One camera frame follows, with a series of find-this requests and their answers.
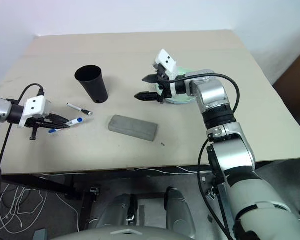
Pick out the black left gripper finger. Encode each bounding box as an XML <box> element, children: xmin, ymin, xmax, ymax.
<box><xmin>48</xmin><ymin>113</ymin><xmax>73</xmax><ymax>125</ymax></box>
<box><xmin>39</xmin><ymin>121</ymin><xmax>71</xmax><ymax>131</ymax></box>

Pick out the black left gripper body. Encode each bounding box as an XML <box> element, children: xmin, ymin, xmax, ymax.
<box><xmin>26</xmin><ymin>114</ymin><xmax>53</xmax><ymax>141</ymax></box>

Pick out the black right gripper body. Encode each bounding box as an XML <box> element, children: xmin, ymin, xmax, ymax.
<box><xmin>155</xmin><ymin>64</ymin><xmax>172</xmax><ymax>104</ymax></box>

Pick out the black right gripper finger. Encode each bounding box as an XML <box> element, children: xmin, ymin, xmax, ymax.
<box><xmin>134</xmin><ymin>91</ymin><xmax>163</xmax><ymax>103</ymax></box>
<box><xmin>142</xmin><ymin>73</ymin><xmax>162</xmax><ymax>85</ymax></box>

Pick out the white marker blue cap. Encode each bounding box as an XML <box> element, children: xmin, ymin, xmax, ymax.
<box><xmin>48</xmin><ymin>117</ymin><xmax>85</xmax><ymax>134</ymax></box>

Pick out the light green plate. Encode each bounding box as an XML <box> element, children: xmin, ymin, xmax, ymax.
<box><xmin>154</xmin><ymin>65</ymin><xmax>199</xmax><ymax>104</ymax></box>

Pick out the grey glasses case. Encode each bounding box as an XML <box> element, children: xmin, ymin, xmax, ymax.
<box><xmin>107</xmin><ymin>114</ymin><xmax>159</xmax><ymax>143</ymax></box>

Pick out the white marker black cap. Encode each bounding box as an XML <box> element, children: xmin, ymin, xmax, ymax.
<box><xmin>66</xmin><ymin>102</ymin><xmax>94</xmax><ymax>117</ymax></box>

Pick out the light blue plate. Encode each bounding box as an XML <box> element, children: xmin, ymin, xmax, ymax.
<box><xmin>153</xmin><ymin>82</ymin><xmax>195</xmax><ymax>105</ymax></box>

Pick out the black plastic cup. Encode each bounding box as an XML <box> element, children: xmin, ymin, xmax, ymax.
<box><xmin>74</xmin><ymin>64</ymin><xmax>109</xmax><ymax>104</ymax></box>

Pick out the dark grey rounded robot leg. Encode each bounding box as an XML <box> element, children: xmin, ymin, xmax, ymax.
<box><xmin>88</xmin><ymin>193</ymin><xmax>138</xmax><ymax>230</ymax></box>
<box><xmin>164</xmin><ymin>186</ymin><xmax>197</xmax><ymax>233</ymax></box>

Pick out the grey robot torso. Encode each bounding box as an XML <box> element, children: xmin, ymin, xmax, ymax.
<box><xmin>49</xmin><ymin>224</ymin><xmax>198</xmax><ymax>240</ymax></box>

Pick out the brown wooden cabinet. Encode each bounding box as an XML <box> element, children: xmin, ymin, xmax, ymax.
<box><xmin>272</xmin><ymin>45</ymin><xmax>300</xmax><ymax>137</ymax></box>

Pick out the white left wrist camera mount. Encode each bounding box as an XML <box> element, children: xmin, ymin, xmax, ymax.
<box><xmin>17</xmin><ymin>96</ymin><xmax>52</xmax><ymax>128</ymax></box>

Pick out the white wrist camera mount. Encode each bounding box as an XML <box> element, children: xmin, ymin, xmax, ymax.
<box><xmin>152</xmin><ymin>49</ymin><xmax>179</xmax><ymax>97</ymax></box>
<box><xmin>17</xmin><ymin>96</ymin><xmax>52</xmax><ymax>128</ymax></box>

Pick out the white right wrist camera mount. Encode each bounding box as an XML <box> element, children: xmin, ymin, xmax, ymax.
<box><xmin>152</xmin><ymin>49</ymin><xmax>179</xmax><ymax>97</ymax></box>

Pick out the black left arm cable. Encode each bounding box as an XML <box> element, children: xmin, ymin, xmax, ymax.
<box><xmin>0</xmin><ymin>84</ymin><xmax>45</xmax><ymax>173</ymax></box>

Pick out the white floor cable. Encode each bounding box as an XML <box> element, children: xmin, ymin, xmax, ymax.
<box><xmin>0</xmin><ymin>166</ymin><xmax>212</xmax><ymax>235</ymax></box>

